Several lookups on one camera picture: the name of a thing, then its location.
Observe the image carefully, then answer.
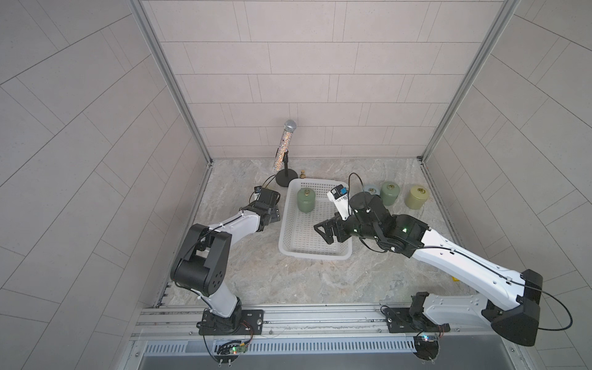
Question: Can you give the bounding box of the yellow tea canister back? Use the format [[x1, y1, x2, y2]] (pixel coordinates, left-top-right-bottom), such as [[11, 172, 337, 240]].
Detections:
[[405, 185, 430, 210]]

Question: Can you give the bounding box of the black microphone stand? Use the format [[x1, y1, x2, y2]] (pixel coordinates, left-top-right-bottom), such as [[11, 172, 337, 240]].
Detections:
[[275, 151, 298, 187]]

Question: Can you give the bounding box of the white plastic perforated basket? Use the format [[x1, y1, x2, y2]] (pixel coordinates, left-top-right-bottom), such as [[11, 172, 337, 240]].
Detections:
[[278, 178, 352, 261]]

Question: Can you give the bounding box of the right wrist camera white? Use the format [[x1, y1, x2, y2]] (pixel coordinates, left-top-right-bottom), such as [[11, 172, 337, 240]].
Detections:
[[327, 184, 351, 220]]

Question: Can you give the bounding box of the glitter microphone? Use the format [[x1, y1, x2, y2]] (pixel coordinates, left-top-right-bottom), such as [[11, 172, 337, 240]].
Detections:
[[274, 120, 297, 171]]

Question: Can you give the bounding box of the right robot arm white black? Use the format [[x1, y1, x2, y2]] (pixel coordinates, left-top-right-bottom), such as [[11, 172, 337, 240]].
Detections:
[[314, 187, 543, 347]]

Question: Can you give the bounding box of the left circuit board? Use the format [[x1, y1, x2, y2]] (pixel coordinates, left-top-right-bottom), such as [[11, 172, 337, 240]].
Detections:
[[214, 340, 248, 366]]

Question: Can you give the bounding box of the circuit board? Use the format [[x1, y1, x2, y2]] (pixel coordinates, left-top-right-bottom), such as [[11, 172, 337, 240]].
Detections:
[[214, 340, 248, 366], [414, 335, 439, 362]]

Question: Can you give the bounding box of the right circuit board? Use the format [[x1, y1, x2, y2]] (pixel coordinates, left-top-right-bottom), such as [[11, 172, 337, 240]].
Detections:
[[414, 335, 439, 362]]

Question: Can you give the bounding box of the dark green tea canister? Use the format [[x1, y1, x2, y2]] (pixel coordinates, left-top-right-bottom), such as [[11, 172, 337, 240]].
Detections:
[[379, 181, 401, 207]]

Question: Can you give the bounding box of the aluminium mounting rail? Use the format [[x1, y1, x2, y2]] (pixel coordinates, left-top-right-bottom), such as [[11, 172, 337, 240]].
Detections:
[[131, 296, 494, 341]]

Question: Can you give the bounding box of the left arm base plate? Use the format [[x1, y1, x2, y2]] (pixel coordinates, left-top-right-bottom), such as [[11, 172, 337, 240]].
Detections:
[[197, 310, 265, 336]]

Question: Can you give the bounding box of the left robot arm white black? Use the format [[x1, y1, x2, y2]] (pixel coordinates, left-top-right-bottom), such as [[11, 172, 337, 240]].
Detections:
[[170, 188, 281, 334]]

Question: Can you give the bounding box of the ventilation grille strip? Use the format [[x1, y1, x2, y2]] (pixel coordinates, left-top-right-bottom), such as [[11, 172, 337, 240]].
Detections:
[[144, 337, 416, 356]]

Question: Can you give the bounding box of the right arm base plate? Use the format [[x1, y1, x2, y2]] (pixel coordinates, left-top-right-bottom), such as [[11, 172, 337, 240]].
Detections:
[[380, 305, 440, 334]]

